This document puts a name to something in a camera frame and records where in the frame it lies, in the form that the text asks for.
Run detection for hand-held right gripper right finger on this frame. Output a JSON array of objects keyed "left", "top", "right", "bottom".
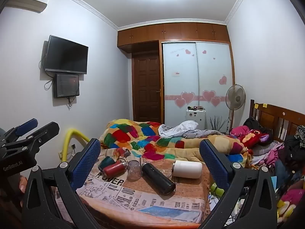
[{"left": 197, "top": 139, "right": 278, "bottom": 229}]

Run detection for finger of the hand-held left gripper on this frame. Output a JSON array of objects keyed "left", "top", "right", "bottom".
[
  {"left": 5, "top": 121, "right": 60, "bottom": 152},
  {"left": 5, "top": 118, "right": 39, "bottom": 144}
]

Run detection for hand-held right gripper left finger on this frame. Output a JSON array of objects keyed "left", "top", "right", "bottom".
[{"left": 21, "top": 138, "right": 102, "bottom": 229}]

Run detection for green cup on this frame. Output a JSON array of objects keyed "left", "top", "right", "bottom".
[{"left": 98, "top": 156, "right": 116, "bottom": 171}]

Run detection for clear glass cup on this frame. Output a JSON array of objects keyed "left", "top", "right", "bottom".
[
  {"left": 127, "top": 160, "right": 141, "bottom": 181},
  {"left": 157, "top": 164, "right": 178, "bottom": 178}
]

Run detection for person's left hand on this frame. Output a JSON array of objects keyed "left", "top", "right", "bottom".
[{"left": 18, "top": 175, "right": 28, "bottom": 194}]

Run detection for green plastic object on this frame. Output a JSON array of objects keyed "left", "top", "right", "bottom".
[{"left": 210, "top": 182, "right": 226, "bottom": 195}]

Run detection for red thermos bottle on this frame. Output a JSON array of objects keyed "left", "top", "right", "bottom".
[{"left": 103, "top": 161, "right": 128, "bottom": 176}]

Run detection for yellow foam tube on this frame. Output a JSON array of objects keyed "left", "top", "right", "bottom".
[{"left": 59, "top": 128, "right": 90, "bottom": 161}]

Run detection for white cylindrical bottle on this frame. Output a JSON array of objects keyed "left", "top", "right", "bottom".
[{"left": 172, "top": 160, "right": 203, "bottom": 179}]

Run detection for grey cloth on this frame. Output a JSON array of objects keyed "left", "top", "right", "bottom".
[{"left": 181, "top": 129, "right": 223, "bottom": 140}]

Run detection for dried twig decoration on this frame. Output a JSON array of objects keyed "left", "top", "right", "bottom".
[{"left": 209, "top": 116, "right": 228, "bottom": 133}]

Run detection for pink clothing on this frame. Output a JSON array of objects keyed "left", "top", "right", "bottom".
[{"left": 230, "top": 126, "right": 250, "bottom": 137}]

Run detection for red plush toy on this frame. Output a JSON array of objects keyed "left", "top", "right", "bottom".
[{"left": 239, "top": 129, "right": 273, "bottom": 148}]

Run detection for newspaper print tablecloth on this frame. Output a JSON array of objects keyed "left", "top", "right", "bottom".
[{"left": 56, "top": 148, "right": 211, "bottom": 229}]

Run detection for white checked cloth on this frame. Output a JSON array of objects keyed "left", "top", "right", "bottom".
[{"left": 158, "top": 121, "right": 199, "bottom": 137}]

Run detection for small white cabinet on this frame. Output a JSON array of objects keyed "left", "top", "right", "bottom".
[{"left": 186, "top": 109, "right": 206, "bottom": 130}]

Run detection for colourful patchwork blanket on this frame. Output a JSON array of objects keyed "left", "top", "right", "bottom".
[{"left": 99, "top": 119, "right": 253, "bottom": 165}]

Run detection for black thermos bottle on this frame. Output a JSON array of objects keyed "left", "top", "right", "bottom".
[{"left": 141, "top": 162, "right": 177, "bottom": 195}]

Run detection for black bag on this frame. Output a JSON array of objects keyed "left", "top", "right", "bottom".
[{"left": 243, "top": 117, "right": 272, "bottom": 134}]

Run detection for standing fan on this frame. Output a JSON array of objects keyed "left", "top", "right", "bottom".
[{"left": 225, "top": 84, "right": 246, "bottom": 133}]

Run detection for wooden bed headboard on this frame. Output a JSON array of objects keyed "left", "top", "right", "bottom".
[{"left": 249, "top": 99, "right": 305, "bottom": 144}]

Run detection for black clothing pile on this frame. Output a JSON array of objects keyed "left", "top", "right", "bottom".
[{"left": 282, "top": 125, "right": 305, "bottom": 170}]

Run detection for pink and yellow clothes pile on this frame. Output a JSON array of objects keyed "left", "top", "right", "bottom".
[{"left": 276, "top": 179, "right": 305, "bottom": 223}]

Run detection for wardrobe with heart stickers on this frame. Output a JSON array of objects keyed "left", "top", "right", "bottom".
[{"left": 161, "top": 40, "right": 235, "bottom": 134}]

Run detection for dark wooden door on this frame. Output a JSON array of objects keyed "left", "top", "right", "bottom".
[{"left": 132, "top": 54, "right": 162, "bottom": 124}]

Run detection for white air conditioner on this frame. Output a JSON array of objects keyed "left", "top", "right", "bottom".
[{"left": 5, "top": 0, "right": 47, "bottom": 13}]

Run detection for wooden overhead cabinets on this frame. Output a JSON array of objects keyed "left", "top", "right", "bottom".
[{"left": 117, "top": 22, "right": 231, "bottom": 53}]

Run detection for black monitor cable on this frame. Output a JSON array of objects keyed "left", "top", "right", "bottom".
[{"left": 44, "top": 77, "right": 55, "bottom": 90}]

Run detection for small black wall monitor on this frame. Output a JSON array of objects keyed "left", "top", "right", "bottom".
[{"left": 53, "top": 74, "right": 80, "bottom": 98}]

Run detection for black wall television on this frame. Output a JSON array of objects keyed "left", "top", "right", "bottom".
[{"left": 45, "top": 35, "right": 89, "bottom": 74}]

